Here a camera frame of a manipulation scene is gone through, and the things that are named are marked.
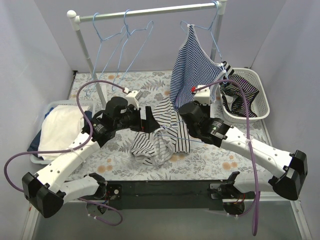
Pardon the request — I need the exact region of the white black thin striped tank top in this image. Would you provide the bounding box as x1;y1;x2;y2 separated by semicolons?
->
130;97;191;167

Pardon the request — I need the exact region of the light blue wire hanger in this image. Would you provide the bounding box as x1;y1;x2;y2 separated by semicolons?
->
92;12;130;81

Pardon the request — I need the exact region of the wide black white striped tank top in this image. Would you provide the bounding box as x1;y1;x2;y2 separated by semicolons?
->
222;61;236;80

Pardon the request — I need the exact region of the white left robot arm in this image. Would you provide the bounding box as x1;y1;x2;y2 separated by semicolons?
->
22;96;160;218

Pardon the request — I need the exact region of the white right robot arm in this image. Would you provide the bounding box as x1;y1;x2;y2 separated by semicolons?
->
178;101;308;201

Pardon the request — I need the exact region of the blue white striped tank top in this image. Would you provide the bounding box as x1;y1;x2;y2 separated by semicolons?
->
169;24;226;111

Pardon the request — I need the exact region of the floral patterned table mat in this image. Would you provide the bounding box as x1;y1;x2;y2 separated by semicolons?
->
67;69;278;181

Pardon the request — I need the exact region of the white perforated plastic basket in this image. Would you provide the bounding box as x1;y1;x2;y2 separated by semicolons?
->
217;67;271;123

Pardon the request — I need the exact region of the white plastic basket left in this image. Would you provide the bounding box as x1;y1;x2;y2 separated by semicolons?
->
27;99;97;165

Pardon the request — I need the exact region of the silver white clothes rack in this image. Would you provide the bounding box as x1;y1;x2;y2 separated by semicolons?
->
66;0;228;111

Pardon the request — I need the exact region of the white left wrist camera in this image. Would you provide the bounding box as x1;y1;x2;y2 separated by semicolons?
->
125;90;143;109

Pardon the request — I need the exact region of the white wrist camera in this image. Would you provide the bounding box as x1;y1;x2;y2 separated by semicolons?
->
125;90;143;109
193;85;211;106

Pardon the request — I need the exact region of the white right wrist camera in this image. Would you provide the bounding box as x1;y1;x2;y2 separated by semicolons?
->
193;85;211;106

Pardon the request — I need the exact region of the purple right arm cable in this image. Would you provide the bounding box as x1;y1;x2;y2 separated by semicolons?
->
197;79;261;237

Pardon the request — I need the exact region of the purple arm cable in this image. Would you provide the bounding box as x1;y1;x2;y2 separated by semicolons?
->
3;80;130;226
197;79;261;237

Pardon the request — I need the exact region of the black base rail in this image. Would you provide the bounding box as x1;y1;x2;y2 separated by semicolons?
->
74;178;253;211

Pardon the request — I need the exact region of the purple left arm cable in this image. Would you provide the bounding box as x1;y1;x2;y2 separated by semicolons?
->
3;80;130;226

